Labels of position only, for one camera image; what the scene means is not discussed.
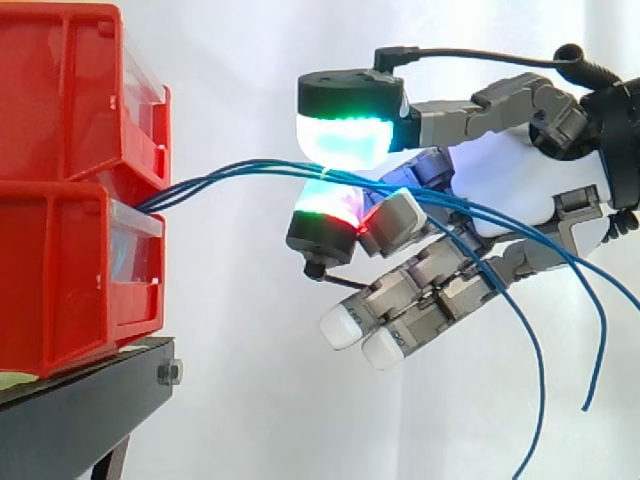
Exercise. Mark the black stand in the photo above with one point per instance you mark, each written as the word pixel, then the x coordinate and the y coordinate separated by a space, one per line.
pixel 75 415

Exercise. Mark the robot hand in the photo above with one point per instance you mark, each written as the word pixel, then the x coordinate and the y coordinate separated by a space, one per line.
pixel 505 165

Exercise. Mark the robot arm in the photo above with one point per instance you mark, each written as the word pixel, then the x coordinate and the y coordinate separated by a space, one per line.
pixel 622 145

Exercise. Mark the red bin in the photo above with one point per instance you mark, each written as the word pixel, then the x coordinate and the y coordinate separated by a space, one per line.
pixel 65 280
pixel 75 95

